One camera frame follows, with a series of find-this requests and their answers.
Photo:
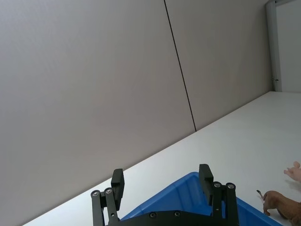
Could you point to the blue plastic bin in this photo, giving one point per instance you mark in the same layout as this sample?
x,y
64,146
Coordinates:
x,y
178,197

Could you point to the brown toy animal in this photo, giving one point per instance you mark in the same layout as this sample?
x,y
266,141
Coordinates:
x,y
276,200

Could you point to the pink toy animal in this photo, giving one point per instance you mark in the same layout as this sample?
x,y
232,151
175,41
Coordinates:
x,y
295,173

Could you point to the grey metal door frame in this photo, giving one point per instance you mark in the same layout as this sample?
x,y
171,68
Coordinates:
x,y
272,35

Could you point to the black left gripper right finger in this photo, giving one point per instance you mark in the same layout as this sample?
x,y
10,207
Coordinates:
x,y
207,183

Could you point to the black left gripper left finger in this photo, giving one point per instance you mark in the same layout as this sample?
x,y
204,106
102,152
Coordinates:
x,y
116,188

